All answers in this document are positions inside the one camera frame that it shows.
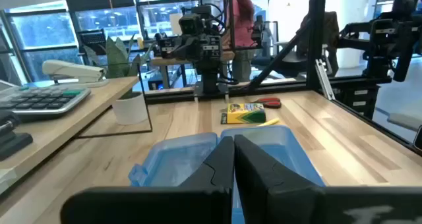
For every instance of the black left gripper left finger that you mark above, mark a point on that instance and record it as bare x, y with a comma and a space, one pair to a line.
204, 204

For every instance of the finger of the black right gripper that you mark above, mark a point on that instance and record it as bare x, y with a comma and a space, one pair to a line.
168, 47
211, 51

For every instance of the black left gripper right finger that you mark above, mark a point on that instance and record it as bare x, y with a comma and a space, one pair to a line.
263, 197

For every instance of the blue plastic pencil box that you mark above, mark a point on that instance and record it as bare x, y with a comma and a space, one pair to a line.
184, 158

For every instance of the yellow green crayon box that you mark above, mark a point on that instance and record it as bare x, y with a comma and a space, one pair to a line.
245, 113

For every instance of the yellow highlighter pen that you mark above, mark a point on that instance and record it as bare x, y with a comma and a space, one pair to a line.
269, 122

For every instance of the background black robot arm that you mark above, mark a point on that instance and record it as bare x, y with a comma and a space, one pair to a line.
389, 36

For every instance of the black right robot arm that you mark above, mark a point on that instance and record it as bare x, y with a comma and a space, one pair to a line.
211, 72

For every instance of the background wooden desk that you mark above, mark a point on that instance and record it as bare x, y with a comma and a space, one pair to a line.
171, 62

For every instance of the person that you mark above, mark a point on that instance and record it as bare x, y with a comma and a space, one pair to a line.
242, 26

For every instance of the snake plant in white pot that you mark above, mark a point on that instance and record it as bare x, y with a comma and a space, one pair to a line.
127, 95

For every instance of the black mesh panel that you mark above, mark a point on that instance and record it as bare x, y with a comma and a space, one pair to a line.
94, 41

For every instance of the white stapler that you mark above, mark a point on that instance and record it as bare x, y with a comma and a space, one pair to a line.
72, 72

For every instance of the dark office chair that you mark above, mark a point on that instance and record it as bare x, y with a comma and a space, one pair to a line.
329, 36

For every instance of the wooden shelf riser black legs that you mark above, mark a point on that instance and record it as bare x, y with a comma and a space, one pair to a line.
66, 122

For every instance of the grey desk calculator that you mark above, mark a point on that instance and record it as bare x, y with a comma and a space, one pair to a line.
43, 100

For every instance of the black drawer unit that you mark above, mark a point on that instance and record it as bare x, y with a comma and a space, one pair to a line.
357, 99

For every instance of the black stapler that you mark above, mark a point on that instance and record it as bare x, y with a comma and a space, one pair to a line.
11, 138

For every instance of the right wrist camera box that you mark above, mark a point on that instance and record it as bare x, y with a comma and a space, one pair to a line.
190, 23

